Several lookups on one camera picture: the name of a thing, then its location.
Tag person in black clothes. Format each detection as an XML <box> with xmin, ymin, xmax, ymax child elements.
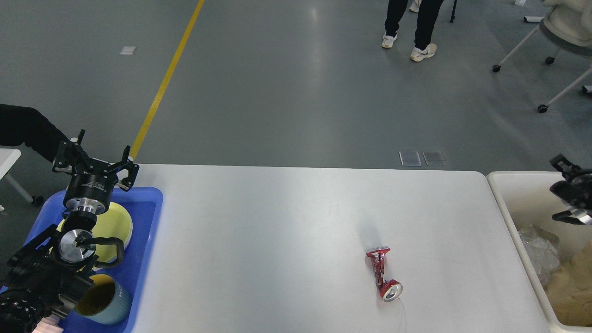
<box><xmin>0</xmin><ymin>104</ymin><xmax>68</xmax><ymax>163</ymax></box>

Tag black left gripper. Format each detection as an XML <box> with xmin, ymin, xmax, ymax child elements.
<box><xmin>51</xmin><ymin>129</ymin><xmax>140</xmax><ymax>214</ymax></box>

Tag grey-blue mug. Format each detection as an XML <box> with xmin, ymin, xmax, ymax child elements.
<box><xmin>74</xmin><ymin>274</ymin><xmax>132</xmax><ymax>325</ymax></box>

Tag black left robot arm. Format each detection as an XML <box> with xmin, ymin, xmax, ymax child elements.
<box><xmin>1</xmin><ymin>130</ymin><xmax>140</xmax><ymax>333</ymax></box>

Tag left floor outlet plate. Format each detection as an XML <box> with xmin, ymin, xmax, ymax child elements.
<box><xmin>398</xmin><ymin>150</ymin><xmax>422</xmax><ymax>167</ymax></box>

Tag pink mug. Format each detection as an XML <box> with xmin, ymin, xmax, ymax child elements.
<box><xmin>32</xmin><ymin>318</ymin><xmax>64</xmax><ymax>333</ymax></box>

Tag white plastic bin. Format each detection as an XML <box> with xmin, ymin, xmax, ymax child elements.
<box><xmin>487</xmin><ymin>171</ymin><xmax>592</xmax><ymax>333</ymax></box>

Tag yellow plastic plate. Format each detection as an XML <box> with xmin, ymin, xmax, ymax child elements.
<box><xmin>56</xmin><ymin>203</ymin><xmax>133</xmax><ymax>271</ymax></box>

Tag black stand leg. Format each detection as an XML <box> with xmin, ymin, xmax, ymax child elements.
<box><xmin>450</xmin><ymin>0</ymin><xmax>458</xmax><ymax>23</ymax></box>

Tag person with white sneakers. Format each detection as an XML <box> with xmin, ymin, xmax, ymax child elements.
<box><xmin>382</xmin><ymin>0</ymin><xmax>446</xmax><ymax>62</ymax></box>

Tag floor outlet plate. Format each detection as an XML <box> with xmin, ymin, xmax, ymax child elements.
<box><xmin>398</xmin><ymin>150</ymin><xmax>422</xmax><ymax>167</ymax></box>
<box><xmin>422</xmin><ymin>150</ymin><xmax>447</xmax><ymax>167</ymax></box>

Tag crushed red soda can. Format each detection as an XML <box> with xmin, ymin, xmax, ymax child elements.
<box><xmin>365</xmin><ymin>246</ymin><xmax>403</xmax><ymax>302</ymax></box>

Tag blue plastic tray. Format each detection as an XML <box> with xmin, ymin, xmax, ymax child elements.
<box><xmin>58</xmin><ymin>187</ymin><xmax>163</xmax><ymax>333</ymax></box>

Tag white rolling chair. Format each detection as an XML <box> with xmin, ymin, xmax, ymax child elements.
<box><xmin>492</xmin><ymin>0</ymin><xmax>592</xmax><ymax>113</ymax></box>

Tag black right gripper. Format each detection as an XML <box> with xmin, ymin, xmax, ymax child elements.
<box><xmin>549</xmin><ymin>154</ymin><xmax>592</xmax><ymax>226</ymax></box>

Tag brown paper bag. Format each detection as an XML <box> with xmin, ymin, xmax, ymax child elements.
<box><xmin>546</xmin><ymin>253</ymin><xmax>592</xmax><ymax>327</ymax></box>

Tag white side table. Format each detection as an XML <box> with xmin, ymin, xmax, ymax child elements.
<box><xmin>0</xmin><ymin>148</ymin><xmax>45</xmax><ymax>207</ymax></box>

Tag small foil piece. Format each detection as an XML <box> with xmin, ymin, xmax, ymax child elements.
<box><xmin>518</xmin><ymin>225</ymin><xmax>561</xmax><ymax>287</ymax></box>

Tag right floor outlet plate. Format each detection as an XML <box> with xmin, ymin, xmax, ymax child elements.
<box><xmin>422</xmin><ymin>150</ymin><xmax>447</xmax><ymax>167</ymax></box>

